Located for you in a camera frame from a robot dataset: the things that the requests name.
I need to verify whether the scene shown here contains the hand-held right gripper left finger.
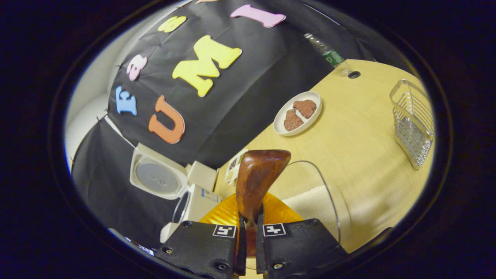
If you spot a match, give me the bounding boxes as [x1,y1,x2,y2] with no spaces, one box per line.
[154,193,247,279]

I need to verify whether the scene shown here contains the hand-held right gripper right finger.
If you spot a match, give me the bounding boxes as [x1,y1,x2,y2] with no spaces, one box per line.
[255,193,348,279]

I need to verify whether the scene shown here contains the white rice cooker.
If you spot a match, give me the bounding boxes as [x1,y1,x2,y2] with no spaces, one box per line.
[129,143,223,244]

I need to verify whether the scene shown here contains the brown wooden spoon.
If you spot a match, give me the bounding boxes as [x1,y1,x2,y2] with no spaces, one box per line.
[235,149,292,258]

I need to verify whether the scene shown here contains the metal wire chopstick holder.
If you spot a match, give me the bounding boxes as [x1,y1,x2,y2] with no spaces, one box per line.
[389,79,435,170]

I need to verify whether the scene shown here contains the white divided bean dish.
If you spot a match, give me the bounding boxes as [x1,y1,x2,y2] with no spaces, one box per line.
[225,148,248,186]

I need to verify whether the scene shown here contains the brown meat piece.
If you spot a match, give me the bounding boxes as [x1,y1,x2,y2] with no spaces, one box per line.
[293,100,317,119]
[284,109,304,131]

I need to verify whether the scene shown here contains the white round plate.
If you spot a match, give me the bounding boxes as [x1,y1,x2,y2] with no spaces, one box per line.
[273,91,322,137]

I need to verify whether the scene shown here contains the green label water bottle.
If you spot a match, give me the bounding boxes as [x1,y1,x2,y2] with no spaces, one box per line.
[303,33,344,68]

